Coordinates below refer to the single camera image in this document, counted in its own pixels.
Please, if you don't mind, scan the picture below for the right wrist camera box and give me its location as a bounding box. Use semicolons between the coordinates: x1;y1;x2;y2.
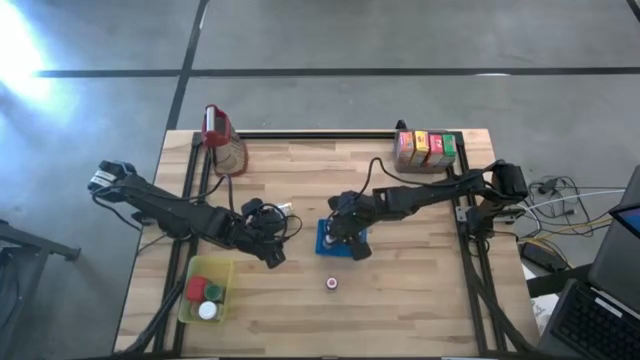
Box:
328;192;354;211

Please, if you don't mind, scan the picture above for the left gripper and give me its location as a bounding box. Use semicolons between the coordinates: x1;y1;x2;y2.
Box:
234;204;290;270

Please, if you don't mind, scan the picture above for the laptop with blue screen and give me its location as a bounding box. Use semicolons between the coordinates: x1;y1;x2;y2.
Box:
587;164;640;301

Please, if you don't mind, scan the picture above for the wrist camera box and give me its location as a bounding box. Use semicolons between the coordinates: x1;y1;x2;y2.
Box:
241;197;265;217
328;192;354;211

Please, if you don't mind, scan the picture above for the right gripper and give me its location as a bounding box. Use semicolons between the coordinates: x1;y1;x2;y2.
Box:
327;192;377;262

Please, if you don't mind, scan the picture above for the yellow plastic bin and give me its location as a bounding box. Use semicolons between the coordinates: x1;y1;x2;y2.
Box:
177;255;235;325

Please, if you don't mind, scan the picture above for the blue plastic basket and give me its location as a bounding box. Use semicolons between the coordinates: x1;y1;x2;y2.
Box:
314;218;371;259

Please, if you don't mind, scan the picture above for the yellow Corn Pops box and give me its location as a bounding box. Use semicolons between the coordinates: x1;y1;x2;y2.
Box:
412;130;431;167

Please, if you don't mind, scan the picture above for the clear box of snack boxes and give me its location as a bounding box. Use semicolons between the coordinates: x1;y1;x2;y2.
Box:
392;127;459;175

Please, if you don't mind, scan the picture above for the yellow floor cable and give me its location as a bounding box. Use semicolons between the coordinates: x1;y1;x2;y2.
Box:
519;217;614;251

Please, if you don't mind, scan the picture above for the black floor stand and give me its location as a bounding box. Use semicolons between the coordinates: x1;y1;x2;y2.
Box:
0;219;82;360

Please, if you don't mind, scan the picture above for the black power brick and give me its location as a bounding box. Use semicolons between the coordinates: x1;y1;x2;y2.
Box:
518;241;569;275

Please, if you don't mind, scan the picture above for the steel box grater red handle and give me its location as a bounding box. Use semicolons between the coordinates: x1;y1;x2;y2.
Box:
200;103;250;179

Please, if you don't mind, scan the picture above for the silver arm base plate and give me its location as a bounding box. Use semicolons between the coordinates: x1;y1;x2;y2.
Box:
454;204;476;225

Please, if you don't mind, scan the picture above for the black laptop keyboard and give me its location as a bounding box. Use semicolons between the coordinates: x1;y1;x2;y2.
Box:
537;277;640;360

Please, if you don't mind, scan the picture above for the orange cereal box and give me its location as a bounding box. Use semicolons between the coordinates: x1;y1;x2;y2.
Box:
395;130;415;166

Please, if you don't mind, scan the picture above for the white floor cable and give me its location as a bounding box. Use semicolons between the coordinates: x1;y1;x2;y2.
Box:
524;188;626;211

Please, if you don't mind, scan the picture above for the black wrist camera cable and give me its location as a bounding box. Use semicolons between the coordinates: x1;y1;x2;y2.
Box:
367;157;401;196
259;202;304;242

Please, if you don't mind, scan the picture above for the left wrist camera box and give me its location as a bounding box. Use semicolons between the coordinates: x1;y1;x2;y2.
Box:
241;197;265;217

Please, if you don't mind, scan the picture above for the black table frame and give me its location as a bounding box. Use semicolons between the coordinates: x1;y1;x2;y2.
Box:
152;128;539;359

